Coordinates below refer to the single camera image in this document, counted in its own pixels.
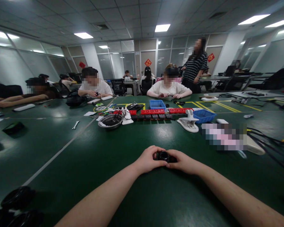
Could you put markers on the long white device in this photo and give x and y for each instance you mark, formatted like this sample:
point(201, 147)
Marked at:
point(23, 107)

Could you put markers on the white flat box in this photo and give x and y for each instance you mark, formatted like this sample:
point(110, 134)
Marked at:
point(209, 98)

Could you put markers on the person's right hand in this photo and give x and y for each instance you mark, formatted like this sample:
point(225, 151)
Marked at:
point(187, 163)

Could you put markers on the pile of black round parts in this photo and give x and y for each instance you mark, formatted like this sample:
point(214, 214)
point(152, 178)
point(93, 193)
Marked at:
point(13, 208)

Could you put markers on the metal bowl with black parts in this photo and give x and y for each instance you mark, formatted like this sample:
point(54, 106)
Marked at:
point(110, 121)

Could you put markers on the silver wrench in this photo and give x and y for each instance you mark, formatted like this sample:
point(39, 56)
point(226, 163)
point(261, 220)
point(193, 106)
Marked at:
point(75, 124)

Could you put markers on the white power bank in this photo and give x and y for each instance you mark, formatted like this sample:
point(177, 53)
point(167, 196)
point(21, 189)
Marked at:
point(106, 97)

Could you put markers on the white plug adapter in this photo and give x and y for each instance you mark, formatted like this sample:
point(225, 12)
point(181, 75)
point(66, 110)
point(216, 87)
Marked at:
point(127, 118)

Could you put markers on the blue plastic bin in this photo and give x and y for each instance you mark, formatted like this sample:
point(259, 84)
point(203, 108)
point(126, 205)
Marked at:
point(157, 105)
point(204, 115)

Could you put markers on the row of red power strips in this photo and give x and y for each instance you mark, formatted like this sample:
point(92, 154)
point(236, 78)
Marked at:
point(161, 111)

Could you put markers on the small white rounded block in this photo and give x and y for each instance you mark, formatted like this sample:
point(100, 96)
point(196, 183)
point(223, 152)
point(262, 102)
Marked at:
point(222, 121)

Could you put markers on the white power strip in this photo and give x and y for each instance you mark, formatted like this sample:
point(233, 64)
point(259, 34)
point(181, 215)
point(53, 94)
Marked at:
point(255, 146)

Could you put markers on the person's left hand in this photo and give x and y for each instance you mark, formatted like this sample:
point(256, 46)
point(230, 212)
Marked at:
point(148, 160)

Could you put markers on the white plastic clamp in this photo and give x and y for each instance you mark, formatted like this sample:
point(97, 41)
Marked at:
point(188, 123)

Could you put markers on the person's left fingers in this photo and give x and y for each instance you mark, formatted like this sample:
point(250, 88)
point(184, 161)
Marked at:
point(159, 150)

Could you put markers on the black box with green edge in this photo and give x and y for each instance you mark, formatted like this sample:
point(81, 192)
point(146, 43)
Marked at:
point(13, 128)

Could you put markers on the black office chair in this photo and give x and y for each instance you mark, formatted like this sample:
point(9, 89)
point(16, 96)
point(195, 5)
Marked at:
point(118, 87)
point(229, 82)
point(275, 79)

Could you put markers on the red paper decoration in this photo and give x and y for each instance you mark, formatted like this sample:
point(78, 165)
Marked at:
point(82, 64)
point(210, 57)
point(148, 62)

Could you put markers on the row of black socket modules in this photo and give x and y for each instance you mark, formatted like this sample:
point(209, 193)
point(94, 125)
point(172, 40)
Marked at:
point(153, 116)

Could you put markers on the black tray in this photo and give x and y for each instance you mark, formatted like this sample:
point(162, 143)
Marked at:
point(135, 107)

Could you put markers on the black bag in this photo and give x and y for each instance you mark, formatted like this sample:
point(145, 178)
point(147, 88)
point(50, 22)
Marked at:
point(74, 98)

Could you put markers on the grey flat board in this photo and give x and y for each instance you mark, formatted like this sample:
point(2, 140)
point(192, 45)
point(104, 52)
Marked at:
point(256, 94)

